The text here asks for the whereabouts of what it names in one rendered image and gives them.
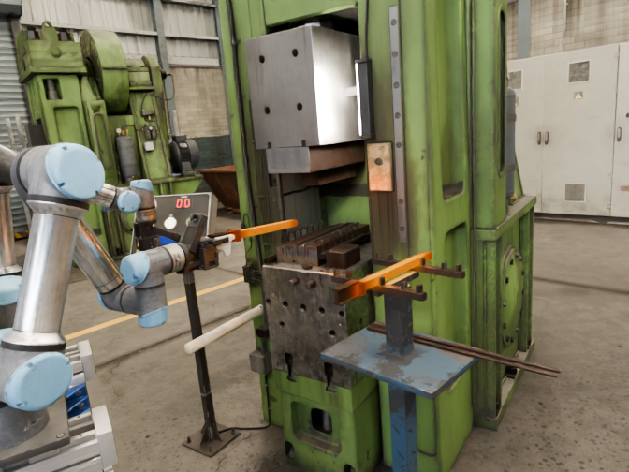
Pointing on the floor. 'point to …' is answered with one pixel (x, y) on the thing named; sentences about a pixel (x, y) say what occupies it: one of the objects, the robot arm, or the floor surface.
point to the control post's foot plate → (202, 444)
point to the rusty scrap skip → (224, 185)
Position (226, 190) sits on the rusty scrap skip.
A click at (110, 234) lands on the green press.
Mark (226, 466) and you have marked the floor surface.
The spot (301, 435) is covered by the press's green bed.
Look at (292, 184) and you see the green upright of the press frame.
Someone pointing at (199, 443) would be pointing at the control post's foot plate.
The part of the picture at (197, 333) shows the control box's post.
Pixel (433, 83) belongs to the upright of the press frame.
